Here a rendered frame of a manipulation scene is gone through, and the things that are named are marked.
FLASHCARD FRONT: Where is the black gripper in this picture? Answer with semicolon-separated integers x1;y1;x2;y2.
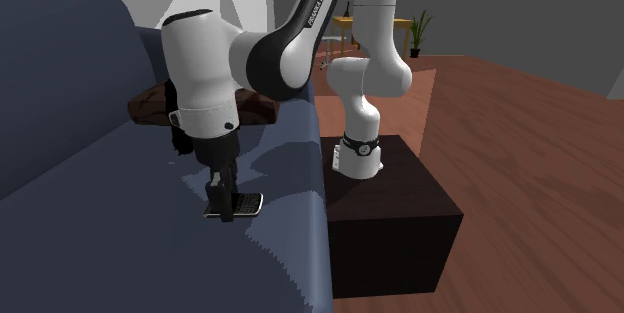
190;129;241;224

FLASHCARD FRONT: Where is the black keypad phone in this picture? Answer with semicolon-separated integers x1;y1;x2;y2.
203;192;265;220

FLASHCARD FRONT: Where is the dark blue sofa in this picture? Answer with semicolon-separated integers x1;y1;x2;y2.
0;0;335;313

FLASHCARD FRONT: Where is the dark robot stand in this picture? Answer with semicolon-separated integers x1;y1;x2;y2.
319;134;465;300

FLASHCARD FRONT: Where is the grey swivel chair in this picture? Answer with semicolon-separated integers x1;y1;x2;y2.
315;33;343;72

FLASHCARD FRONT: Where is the yellow table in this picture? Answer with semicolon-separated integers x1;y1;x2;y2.
330;15;414;58

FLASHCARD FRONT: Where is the green potted plant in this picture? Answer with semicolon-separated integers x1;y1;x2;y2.
408;9;435;59

